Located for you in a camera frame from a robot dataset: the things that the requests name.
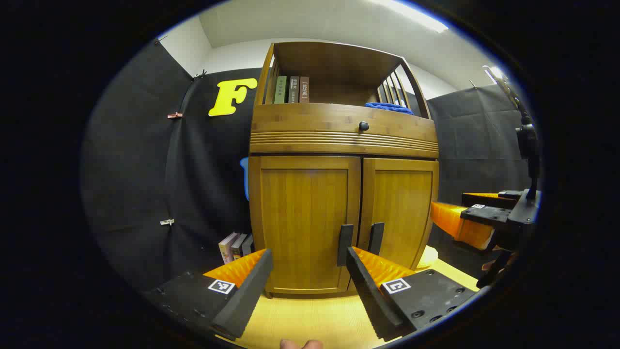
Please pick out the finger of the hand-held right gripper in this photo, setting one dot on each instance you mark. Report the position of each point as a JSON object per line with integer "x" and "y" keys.
{"x": 484, "y": 199}
{"x": 455, "y": 220}

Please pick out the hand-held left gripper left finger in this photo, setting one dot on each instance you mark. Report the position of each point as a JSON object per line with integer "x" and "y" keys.
{"x": 247, "y": 295}

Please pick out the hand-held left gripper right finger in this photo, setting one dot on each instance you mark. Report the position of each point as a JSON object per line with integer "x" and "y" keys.
{"x": 370, "y": 300}

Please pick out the wooden shoe cabinet door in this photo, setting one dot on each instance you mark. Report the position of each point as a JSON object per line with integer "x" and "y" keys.
{"x": 402, "y": 208}
{"x": 300, "y": 218}

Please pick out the wooden double-door shoe cabinet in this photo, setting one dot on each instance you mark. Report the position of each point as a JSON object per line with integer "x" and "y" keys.
{"x": 339, "y": 72}

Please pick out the cream knitted ball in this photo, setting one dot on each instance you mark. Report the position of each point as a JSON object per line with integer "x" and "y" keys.
{"x": 428, "y": 257}

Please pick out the grey paperback book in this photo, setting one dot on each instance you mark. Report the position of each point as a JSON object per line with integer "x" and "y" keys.
{"x": 239, "y": 246}

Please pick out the black paperback book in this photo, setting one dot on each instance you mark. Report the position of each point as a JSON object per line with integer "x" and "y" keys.
{"x": 248, "y": 245}

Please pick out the pale pink paperback book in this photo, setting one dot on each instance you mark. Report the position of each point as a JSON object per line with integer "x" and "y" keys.
{"x": 226, "y": 248}

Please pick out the black drawer knob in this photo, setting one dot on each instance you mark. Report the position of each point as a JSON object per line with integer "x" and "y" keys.
{"x": 364, "y": 126}

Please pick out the blue towel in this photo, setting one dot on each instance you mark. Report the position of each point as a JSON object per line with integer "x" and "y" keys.
{"x": 387, "y": 108}

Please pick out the black backdrop cloth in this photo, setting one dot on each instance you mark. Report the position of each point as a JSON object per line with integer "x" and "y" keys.
{"x": 145, "y": 169}

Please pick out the wooden drawer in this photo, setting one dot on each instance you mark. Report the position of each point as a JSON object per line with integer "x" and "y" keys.
{"x": 310, "y": 126}

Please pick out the brown hardcover book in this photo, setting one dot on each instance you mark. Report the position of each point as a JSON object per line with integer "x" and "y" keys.
{"x": 304, "y": 89}

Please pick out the olive grey hardcover book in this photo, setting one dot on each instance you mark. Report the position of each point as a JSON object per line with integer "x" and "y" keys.
{"x": 294, "y": 89}

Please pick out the green hardcover book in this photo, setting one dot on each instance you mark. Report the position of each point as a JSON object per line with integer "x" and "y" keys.
{"x": 280, "y": 90}

